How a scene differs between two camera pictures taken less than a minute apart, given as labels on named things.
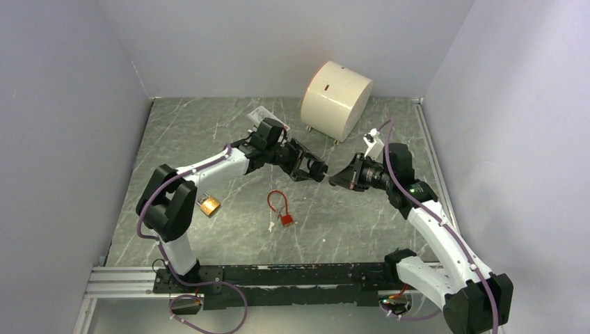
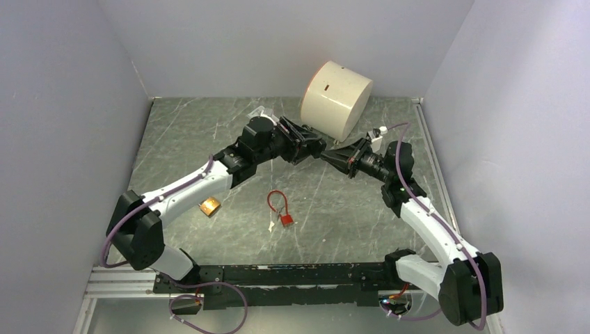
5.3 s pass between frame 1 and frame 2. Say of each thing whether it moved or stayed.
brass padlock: stayed
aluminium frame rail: stayed
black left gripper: moved
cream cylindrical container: stayed
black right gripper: moved
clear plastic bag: stayed
